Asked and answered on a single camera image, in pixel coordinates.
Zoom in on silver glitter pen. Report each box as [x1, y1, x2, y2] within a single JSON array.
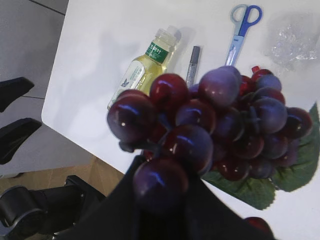
[[185, 45, 201, 88]]

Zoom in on purple grape bunch with leaves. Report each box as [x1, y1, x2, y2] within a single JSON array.
[[106, 65, 320, 213]]

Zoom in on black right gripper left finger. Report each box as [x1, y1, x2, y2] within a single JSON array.
[[58, 155, 160, 240]]

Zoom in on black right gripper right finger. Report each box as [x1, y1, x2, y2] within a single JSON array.
[[172, 178, 274, 240]]

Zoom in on yellow tea bottle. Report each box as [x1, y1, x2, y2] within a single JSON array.
[[107, 26, 181, 109]]

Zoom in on clear plastic sheet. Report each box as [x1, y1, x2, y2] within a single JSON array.
[[263, 12, 320, 71]]

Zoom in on red glitter pen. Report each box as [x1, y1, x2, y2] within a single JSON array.
[[251, 66, 273, 79]]

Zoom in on blue capped scissors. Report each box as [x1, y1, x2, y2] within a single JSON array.
[[225, 4, 263, 67]]

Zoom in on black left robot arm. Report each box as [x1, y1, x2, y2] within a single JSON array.
[[0, 77, 106, 240]]

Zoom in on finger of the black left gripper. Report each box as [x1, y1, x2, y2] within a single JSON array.
[[0, 118, 42, 165], [0, 77, 35, 113]]

